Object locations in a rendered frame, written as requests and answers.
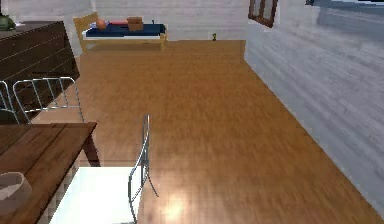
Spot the green round object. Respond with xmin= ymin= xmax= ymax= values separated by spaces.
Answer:
xmin=0 ymin=14 xmax=17 ymax=32

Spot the grey bowl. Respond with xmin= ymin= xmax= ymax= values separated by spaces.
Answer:
xmin=0 ymin=171 xmax=33 ymax=217

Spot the grey metal wire chair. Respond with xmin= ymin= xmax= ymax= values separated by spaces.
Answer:
xmin=12 ymin=76 xmax=85 ymax=125
xmin=0 ymin=80 xmax=20 ymax=125

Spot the brown cardboard box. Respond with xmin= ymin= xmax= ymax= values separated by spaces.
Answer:
xmin=126 ymin=16 xmax=144 ymax=32

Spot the white seat metal chair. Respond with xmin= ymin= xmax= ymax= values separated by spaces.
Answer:
xmin=48 ymin=114 xmax=160 ymax=224

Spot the brown wooden table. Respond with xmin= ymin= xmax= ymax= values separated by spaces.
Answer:
xmin=0 ymin=121 xmax=101 ymax=224

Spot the dark brown chest of drawers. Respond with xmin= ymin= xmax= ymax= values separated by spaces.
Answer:
xmin=0 ymin=20 xmax=81 ymax=125

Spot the brown framed window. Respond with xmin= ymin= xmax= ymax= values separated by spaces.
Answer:
xmin=247 ymin=0 xmax=279 ymax=29

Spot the light wooden bed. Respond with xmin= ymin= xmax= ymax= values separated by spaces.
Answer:
xmin=72 ymin=12 xmax=169 ymax=54

